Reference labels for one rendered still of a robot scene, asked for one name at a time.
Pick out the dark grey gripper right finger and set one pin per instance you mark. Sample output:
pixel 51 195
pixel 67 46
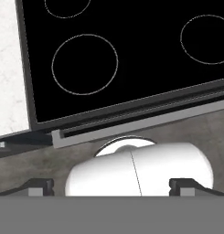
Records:
pixel 181 186

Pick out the dark oven door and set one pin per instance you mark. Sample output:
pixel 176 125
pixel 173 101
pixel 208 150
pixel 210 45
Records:
pixel 137 112

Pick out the black glass hob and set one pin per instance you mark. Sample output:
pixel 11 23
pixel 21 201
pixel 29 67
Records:
pixel 140 55

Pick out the white rounded cylinder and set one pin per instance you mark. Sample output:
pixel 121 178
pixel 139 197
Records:
pixel 153 173

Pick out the dark grey drawer front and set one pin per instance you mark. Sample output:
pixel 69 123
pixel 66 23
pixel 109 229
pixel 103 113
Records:
pixel 28 140

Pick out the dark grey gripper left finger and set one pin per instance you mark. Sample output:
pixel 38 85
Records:
pixel 40 186

